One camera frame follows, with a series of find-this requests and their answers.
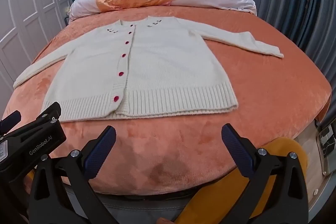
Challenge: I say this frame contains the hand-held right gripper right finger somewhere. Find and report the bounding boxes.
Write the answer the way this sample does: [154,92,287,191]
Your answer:
[221,123,309,224]

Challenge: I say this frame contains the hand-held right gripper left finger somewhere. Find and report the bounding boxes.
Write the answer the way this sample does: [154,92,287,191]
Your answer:
[28,126,117,224]

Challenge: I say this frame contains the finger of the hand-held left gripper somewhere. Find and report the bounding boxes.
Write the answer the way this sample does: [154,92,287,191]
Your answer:
[35,101,62,123]
[0,110,22,133]

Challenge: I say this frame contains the white knit cardigan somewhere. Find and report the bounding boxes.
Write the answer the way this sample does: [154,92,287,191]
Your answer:
[13,15,285,123]

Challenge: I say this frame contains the person's yellow pants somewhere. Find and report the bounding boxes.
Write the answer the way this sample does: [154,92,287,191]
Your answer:
[176,137,309,224]

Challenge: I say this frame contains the orange plush blanket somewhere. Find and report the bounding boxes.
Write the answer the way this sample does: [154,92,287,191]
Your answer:
[0,5,332,197]

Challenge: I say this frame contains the bedside table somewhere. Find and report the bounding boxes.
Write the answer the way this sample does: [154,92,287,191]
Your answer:
[306,119,336,214]

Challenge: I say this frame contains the white wardrobe doors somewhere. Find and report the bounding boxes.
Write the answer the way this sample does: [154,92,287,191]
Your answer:
[0,0,70,88]

